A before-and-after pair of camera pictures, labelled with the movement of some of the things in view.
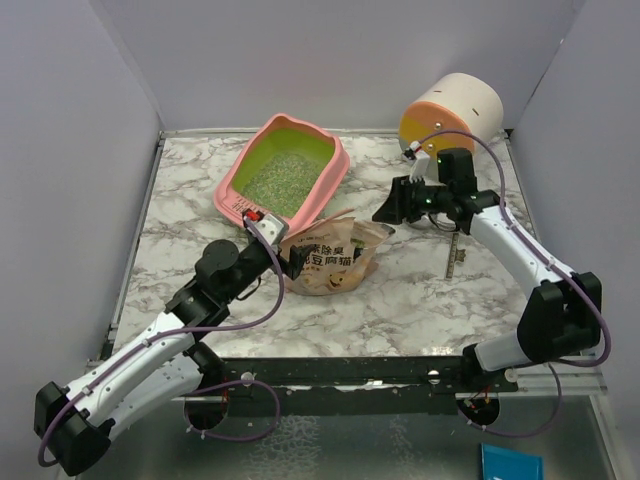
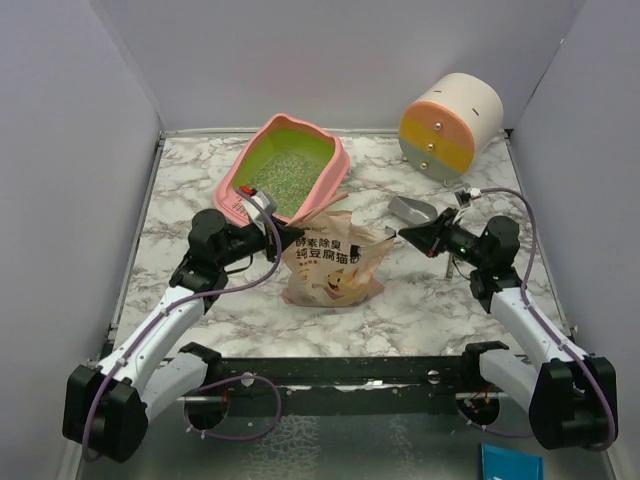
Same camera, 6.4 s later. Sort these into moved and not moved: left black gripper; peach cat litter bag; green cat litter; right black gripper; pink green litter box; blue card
Moved: right black gripper; peach cat litter bag; left black gripper
Not moved: green cat litter; blue card; pink green litter box
